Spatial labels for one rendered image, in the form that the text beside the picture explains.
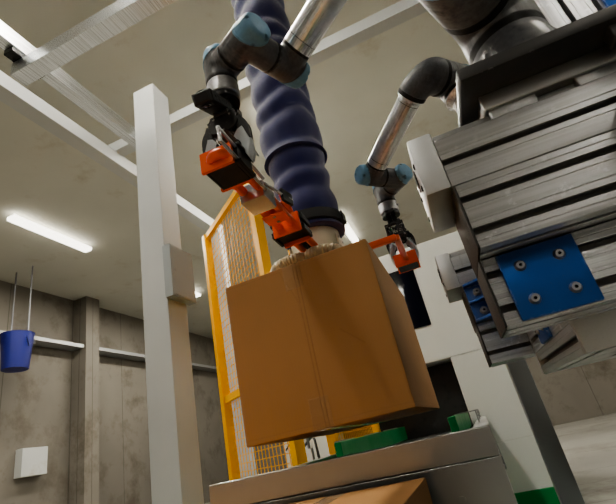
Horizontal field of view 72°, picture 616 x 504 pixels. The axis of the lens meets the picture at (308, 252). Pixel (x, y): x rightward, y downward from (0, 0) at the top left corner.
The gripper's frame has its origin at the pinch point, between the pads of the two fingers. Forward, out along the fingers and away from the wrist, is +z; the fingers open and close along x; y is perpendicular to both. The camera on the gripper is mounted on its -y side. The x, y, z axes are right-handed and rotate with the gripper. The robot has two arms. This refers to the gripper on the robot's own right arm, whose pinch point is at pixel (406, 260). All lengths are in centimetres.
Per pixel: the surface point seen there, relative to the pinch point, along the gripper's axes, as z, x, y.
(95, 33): -176, -121, 27
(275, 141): -44, -29, 40
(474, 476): 68, 1, 53
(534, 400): 57, 24, -3
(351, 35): -201, 12, -73
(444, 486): 68, -6, 53
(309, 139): -41, -17, 37
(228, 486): 60, -57, 51
